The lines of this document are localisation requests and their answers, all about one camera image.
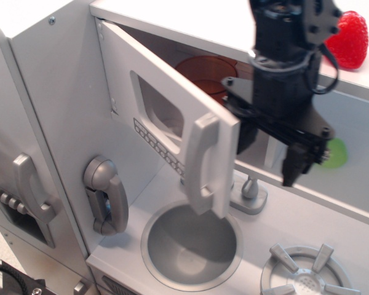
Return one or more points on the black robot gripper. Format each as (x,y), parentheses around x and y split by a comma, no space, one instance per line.
(278,101)

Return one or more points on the silver microwave door handle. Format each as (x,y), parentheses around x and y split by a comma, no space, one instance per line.
(203,136)

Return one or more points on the grey toy microwave door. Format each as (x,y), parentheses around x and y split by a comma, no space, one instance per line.
(161,106)

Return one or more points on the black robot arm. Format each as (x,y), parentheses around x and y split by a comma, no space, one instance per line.
(290,42)

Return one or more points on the silver toy faucet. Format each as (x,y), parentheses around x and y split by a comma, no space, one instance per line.
(245,195)

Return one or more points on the green toy fruit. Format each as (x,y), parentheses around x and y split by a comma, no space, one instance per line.
(338,154)

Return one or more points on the grey toy kitchen cabinet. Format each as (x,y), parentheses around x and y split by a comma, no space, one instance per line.
(64,75)

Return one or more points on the silver toy stove burner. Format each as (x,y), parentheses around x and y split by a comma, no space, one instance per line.
(304,270)

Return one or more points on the red toy strawberry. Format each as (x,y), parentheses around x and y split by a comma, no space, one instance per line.
(350,45)

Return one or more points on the silver round toy sink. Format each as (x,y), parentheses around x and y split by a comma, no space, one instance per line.
(190,252)

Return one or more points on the grey toy fridge door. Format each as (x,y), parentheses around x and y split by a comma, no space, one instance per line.
(63,268)

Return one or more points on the grey toy ice dispenser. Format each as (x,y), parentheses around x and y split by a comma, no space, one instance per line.
(17,214)

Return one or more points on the silver fridge door handle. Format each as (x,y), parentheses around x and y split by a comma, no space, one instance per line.
(27,181)

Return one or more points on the black metal frame base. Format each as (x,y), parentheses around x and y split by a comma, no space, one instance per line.
(13,281)

